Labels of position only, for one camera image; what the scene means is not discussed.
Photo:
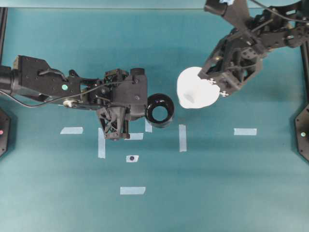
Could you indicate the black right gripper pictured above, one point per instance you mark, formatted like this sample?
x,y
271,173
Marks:
x,y
235,60

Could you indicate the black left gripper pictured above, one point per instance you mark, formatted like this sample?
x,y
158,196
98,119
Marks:
x,y
116,92

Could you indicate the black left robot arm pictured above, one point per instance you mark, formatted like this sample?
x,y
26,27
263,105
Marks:
x,y
33,78

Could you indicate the blue tape strip under holder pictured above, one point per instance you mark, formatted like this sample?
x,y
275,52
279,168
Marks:
x,y
148,127

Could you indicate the blue tape strip vertical left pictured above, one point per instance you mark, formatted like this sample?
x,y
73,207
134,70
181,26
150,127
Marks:
x,y
101,144

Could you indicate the blue tape strip vertical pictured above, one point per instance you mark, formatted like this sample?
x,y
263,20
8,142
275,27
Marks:
x,y
182,138
101,144

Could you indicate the blue tape strip centre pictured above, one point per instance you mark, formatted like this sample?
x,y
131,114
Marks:
x,y
136,136

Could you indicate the blue tape strip far left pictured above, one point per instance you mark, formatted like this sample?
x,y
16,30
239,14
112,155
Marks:
x,y
72,130

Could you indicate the tape patch with dark dot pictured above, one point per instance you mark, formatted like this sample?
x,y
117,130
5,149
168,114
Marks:
x,y
132,158

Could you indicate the blue tape strip far right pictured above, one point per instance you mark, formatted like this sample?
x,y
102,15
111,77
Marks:
x,y
245,131

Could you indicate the blue tape strip vertical right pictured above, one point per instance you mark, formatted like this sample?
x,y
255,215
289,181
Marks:
x,y
182,138

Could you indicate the blue tape strip bottom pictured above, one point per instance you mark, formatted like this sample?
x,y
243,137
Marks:
x,y
132,190

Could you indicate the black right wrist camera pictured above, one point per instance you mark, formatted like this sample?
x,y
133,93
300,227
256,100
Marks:
x,y
235,12

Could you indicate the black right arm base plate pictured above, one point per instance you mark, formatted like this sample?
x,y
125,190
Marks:
x,y
302,133

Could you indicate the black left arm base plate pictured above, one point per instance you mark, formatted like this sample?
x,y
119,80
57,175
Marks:
x,y
4,131

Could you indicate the black aluminium frame rail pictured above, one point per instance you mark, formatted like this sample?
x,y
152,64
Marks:
x,y
3,22

